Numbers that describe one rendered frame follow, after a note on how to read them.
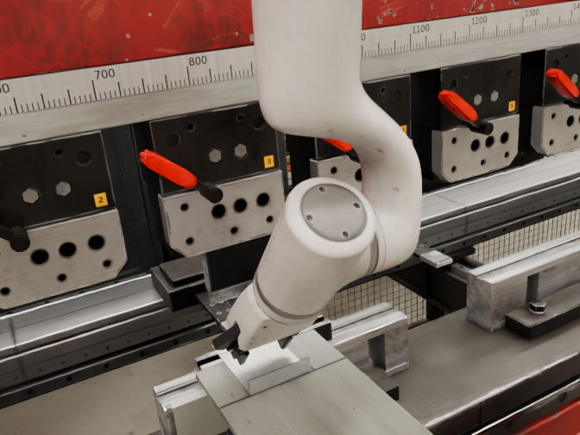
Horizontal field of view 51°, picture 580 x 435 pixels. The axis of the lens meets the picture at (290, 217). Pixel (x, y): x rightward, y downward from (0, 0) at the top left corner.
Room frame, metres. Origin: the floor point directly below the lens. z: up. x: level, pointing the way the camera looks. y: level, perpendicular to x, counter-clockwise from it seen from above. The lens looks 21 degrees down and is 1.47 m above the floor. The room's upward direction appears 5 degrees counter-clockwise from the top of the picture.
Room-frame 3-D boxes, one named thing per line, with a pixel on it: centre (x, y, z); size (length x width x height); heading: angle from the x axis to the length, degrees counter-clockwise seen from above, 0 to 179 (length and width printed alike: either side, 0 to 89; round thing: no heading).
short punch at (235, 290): (0.72, 0.07, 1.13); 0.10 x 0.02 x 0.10; 116
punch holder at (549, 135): (0.97, -0.45, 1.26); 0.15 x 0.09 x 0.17; 116
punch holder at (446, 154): (0.88, -0.27, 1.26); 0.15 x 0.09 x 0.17; 116
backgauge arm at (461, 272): (1.33, -0.30, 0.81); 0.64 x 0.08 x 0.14; 26
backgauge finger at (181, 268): (0.86, 0.14, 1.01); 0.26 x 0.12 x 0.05; 26
